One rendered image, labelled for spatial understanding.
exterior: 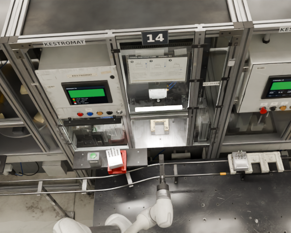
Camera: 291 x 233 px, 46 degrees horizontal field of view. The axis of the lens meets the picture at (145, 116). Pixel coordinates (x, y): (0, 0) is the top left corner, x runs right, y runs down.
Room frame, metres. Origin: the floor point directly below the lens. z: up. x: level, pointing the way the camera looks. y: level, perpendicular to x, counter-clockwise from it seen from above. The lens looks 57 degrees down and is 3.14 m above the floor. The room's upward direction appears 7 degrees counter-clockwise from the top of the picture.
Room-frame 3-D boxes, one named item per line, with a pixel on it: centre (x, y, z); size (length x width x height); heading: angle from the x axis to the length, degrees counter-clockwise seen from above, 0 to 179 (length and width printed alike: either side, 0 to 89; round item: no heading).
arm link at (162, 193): (0.71, -0.05, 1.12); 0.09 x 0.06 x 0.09; 86
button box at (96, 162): (1.09, 0.39, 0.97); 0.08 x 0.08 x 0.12; 86
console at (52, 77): (1.29, 0.32, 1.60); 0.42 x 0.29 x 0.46; 86
